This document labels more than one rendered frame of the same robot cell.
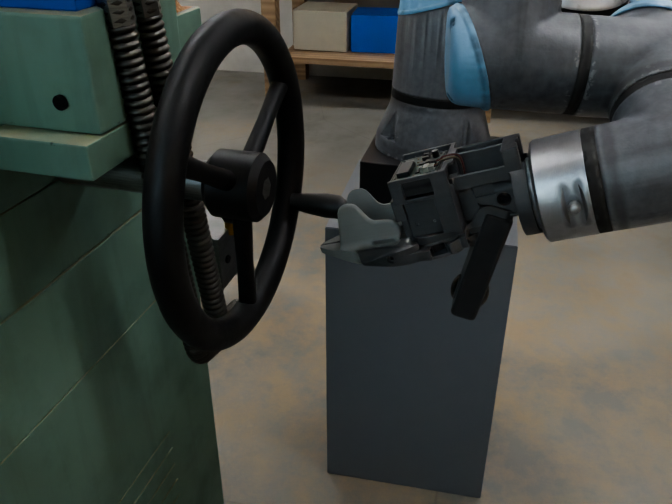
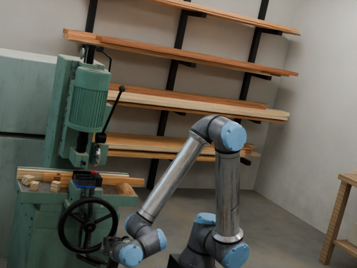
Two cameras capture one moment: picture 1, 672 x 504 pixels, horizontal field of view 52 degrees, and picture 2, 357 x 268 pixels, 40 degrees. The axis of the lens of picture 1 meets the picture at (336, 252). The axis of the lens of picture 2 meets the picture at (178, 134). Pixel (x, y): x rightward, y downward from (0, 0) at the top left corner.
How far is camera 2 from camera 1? 2.03 m
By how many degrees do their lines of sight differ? 47
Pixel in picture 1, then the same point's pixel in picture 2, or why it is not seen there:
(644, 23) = (149, 231)
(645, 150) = (119, 246)
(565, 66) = (134, 231)
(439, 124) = (188, 253)
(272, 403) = not seen: outside the picture
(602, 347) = not seen: outside the picture
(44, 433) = (51, 253)
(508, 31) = (132, 221)
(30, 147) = (66, 203)
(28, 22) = (73, 187)
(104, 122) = not seen: hidden behind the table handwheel
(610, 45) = (141, 231)
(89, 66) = (74, 195)
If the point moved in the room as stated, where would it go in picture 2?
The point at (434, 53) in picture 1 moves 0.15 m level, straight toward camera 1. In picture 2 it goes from (192, 233) to (167, 235)
